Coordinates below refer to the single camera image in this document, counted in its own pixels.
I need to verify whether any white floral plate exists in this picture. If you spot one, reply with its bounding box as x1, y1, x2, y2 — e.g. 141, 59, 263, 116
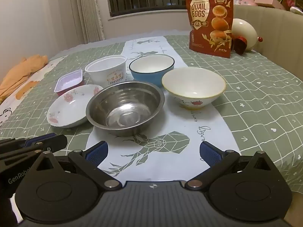
47, 84, 105, 128

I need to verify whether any pink plastic tray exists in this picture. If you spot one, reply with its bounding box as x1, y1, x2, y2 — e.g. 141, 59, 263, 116
54, 70, 85, 97

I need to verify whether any green checked tablecloth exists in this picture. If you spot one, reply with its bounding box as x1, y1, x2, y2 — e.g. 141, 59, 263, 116
0, 34, 303, 194

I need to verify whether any cream egg-shaped ornament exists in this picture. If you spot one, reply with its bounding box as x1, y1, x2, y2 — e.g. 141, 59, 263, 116
231, 18, 263, 52

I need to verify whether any white deer-print table runner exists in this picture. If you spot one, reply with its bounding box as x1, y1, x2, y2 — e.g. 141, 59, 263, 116
85, 36, 241, 178

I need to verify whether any red snack bag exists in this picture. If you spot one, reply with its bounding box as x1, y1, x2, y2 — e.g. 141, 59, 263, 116
185, 0, 234, 59

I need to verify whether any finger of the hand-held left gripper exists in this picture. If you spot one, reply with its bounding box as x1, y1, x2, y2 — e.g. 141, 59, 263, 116
0, 134, 58, 148
0, 135, 68, 168

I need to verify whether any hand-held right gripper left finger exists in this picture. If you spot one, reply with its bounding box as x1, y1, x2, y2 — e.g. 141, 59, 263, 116
31, 141, 122, 191

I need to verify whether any blue bowl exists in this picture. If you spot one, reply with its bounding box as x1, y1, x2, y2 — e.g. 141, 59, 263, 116
129, 54, 175, 88

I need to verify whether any white cartoon-print cloth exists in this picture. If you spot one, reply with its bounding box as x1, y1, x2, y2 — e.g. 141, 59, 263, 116
0, 59, 61, 129

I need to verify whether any stainless steel bowl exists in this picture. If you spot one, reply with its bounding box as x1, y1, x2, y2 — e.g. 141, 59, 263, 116
86, 81, 165, 137

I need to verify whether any white paper tub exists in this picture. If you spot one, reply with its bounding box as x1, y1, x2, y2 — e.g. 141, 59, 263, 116
85, 55, 128, 87

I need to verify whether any beige chair back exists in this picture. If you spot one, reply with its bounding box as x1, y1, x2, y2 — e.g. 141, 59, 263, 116
233, 5, 303, 61

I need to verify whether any orange cloth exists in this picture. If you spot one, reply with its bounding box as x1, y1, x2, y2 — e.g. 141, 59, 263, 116
0, 55, 49, 100

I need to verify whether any pink box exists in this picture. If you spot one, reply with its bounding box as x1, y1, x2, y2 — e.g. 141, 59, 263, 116
254, 0, 286, 10

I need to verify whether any white ceramic bowl fruit print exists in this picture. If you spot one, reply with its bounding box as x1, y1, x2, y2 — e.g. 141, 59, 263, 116
162, 67, 227, 110

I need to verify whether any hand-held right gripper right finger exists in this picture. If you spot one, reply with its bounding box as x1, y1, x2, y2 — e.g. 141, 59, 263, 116
186, 141, 277, 190

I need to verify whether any beige curtain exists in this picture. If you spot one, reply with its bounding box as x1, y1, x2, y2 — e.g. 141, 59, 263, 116
69, 0, 105, 44

